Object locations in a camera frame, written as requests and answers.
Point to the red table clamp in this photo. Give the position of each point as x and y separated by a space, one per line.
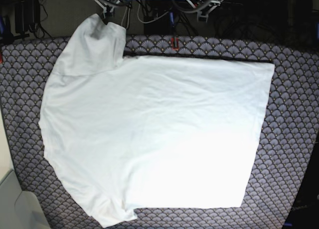
175 43

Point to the patterned purple table cloth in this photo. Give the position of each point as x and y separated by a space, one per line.
287 140

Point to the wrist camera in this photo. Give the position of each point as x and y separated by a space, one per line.
108 11
202 16

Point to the black device on floor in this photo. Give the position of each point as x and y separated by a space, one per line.
27 16

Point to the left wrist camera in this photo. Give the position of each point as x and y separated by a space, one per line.
202 16

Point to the white T-shirt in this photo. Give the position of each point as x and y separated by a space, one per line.
124 133

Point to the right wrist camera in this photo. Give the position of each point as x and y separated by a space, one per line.
108 11

